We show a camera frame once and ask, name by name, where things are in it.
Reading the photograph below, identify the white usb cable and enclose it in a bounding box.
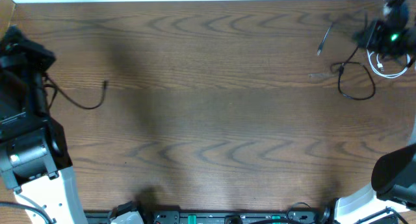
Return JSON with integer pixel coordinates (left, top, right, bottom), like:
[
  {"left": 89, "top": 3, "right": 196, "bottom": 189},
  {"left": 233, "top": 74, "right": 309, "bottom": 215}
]
[{"left": 366, "top": 49, "right": 411, "bottom": 79}]

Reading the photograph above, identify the black usb cable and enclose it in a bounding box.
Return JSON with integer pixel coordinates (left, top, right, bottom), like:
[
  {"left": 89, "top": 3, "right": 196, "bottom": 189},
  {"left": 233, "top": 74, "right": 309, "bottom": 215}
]
[{"left": 317, "top": 21, "right": 377, "bottom": 101}]

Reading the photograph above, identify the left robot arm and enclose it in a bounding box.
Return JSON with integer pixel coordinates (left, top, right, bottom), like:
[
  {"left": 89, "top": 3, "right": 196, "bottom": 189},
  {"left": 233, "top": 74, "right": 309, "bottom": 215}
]
[{"left": 1, "top": 26, "right": 87, "bottom": 223}]

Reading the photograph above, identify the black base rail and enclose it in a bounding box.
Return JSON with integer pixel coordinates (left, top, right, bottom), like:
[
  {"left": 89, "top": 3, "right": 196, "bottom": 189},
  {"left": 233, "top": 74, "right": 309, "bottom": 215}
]
[{"left": 84, "top": 201, "right": 416, "bottom": 224}]

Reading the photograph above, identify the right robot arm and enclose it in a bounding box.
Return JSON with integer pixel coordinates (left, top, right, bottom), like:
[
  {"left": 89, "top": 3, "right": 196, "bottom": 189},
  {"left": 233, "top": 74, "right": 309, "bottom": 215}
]
[{"left": 327, "top": 20, "right": 415, "bottom": 223}]

